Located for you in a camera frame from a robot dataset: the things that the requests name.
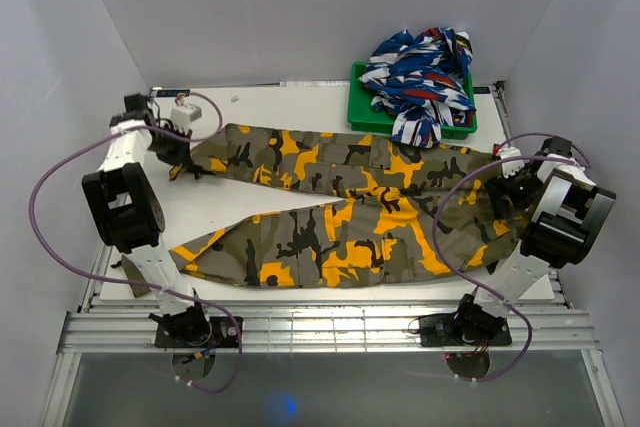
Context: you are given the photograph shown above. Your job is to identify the dark corner label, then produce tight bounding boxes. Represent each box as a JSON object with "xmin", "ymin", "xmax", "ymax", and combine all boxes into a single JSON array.
[
  {"xmin": 153, "ymin": 89, "xmax": 191, "ymax": 98},
  {"xmin": 473, "ymin": 86, "xmax": 491, "ymax": 95}
]

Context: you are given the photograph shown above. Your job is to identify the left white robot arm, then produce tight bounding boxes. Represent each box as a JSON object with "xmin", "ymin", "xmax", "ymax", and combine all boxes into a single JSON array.
[{"xmin": 82, "ymin": 89, "xmax": 212, "ymax": 347}]

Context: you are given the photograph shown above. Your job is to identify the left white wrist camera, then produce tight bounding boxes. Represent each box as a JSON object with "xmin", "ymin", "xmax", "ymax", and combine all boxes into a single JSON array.
[{"xmin": 170, "ymin": 103, "xmax": 202, "ymax": 130}]

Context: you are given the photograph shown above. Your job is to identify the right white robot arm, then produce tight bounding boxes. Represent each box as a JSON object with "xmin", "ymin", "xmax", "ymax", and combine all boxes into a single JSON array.
[{"xmin": 451, "ymin": 136, "xmax": 616, "ymax": 345}]

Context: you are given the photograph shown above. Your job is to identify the aluminium frame rail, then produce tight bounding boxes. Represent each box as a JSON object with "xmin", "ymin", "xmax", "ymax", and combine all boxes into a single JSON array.
[{"xmin": 57, "ymin": 302, "xmax": 600, "ymax": 354}]

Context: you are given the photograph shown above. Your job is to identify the blue white red trousers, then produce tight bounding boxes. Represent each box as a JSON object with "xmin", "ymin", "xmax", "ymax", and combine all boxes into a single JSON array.
[{"xmin": 359, "ymin": 27, "xmax": 476, "ymax": 148}]

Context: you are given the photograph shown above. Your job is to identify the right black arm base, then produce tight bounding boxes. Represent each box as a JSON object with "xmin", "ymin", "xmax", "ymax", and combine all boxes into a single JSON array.
[{"xmin": 408, "ymin": 313, "xmax": 512, "ymax": 380}]

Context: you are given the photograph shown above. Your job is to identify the left dark corner label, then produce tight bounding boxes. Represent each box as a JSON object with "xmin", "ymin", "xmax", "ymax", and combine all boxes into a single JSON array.
[{"xmin": 153, "ymin": 89, "xmax": 191, "ymax": 98}]

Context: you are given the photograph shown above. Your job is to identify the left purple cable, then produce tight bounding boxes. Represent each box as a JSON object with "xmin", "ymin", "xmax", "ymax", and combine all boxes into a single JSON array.
[{"xmin": 28, "ymin": 91, "xmax": 244, "ymax": 394}]

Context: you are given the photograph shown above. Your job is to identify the right dark corner label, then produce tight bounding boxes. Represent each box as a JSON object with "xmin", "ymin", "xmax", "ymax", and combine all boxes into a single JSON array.
[{"xmin": 473, "ymin": 86, "xmax": 491, "ymax": 95}]

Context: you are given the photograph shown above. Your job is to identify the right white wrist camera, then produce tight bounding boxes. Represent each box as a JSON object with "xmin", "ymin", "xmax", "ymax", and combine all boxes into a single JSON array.
[{"xmin": 492, "ymin": 144, "xmax": 525, "ymax": 179}]

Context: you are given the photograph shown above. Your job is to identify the green plastic tray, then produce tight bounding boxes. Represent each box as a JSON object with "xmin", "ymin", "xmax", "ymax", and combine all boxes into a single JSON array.
[{"xmin": 347, "ymin": 62, "xmax": 478, "ymax": 140}]

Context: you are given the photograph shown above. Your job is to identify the camouflage yellow green trousers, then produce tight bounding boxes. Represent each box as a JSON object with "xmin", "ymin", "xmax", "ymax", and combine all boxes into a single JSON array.
[{"xmin": 170, "ymin": 124, "xmax": 524, "ymax": 288}]

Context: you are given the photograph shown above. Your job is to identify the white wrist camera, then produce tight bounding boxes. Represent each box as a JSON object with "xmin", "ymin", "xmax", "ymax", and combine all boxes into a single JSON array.
[
  {"xmin": 492, "ymin": 144, "xmax": 525, "ymax": 179},
  {"xmin": 170, "ymin": 103, "xmax": 202, "ymax": 130}
]

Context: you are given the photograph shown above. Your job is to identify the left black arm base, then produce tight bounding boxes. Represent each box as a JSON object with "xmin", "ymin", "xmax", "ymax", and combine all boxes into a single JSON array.
[{"xmin": 153, "ymin": 316, "xmax": 243, "ymax": 380}]

